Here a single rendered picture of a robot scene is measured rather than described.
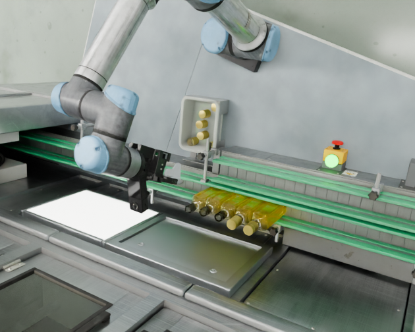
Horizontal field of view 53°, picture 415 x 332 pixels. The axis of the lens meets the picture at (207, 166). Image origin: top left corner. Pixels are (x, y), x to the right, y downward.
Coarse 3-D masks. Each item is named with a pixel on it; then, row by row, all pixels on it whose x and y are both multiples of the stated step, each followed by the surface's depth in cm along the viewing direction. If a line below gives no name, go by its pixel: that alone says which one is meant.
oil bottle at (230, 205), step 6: (234, 198) 147; (240, 198) 147; (246, 198) 148; (222, 204) 142; (228, 204) 141; (234, 204) 141; (240, 204) 144; (228, 210) 140; (234, 210) 140; (228, 216) 140
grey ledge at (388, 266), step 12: (288, 228) 153; (288, 240) 154; (300, 240) 152; (312, 240) 150; (324, 240) 147; (312, 252) 150; (324, 252) 148; (336, 252) 146; (348, 252) 144; (360, 252) 142; (372, 252) 140; (360, 264) 143; (372, 264) 141; (384, 264) 139; (396, 264) 137; (408, 264) 135; (396, 276) 138; (408, 276) 136
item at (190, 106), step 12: (192, 108) 176; (204, 108) 173; (216, 108) 163; (180, 120) 172; (192, 120) 177; (216, 120) 164; (180, 132) 173; (192, 132) 179; (216, 132) 165; (180, 144) 174; (204, 144) 177
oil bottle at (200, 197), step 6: (210, 186) 159; (198, 192) 151; (204, 192) 151; (210, 192) 152; (216, 192) 153; (192, 198) 147; (198, 198) 146; (204, 198) 146; (198, 204) 145; (204, 204) 146; (198, 210) 146
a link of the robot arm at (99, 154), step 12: (84, 144) 87; (96, 144) 85; (108, 144) 88; (120, 144) 89; (84, 156) 86; (96, 156) 85; (108, 156) 87; (120, 156) 91; (84, 168) 86; (96, 168) 87; (108, 168) 89; (120, 168) 92
